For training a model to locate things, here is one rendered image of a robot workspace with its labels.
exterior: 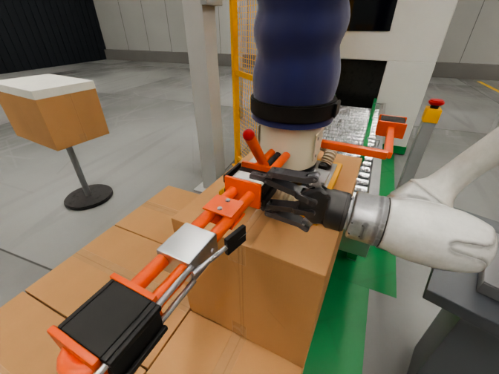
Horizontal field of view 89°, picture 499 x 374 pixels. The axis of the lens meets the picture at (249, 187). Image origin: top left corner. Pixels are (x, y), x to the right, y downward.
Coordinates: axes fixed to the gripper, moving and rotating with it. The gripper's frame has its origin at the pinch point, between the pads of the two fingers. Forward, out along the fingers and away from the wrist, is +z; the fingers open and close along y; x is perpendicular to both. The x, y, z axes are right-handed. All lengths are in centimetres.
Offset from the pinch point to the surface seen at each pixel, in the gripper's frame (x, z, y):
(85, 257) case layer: -4, 74, 54
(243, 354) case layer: -9, -3, 53
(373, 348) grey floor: 43, -50, 107
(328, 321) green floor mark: 47, -27, 107
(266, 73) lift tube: 17.0, 3.8, -19.9
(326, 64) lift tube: 20.9, -8.4, -22.0
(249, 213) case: 6.4, 3.0, 12.9
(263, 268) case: -4.8, -6.1, 17.5
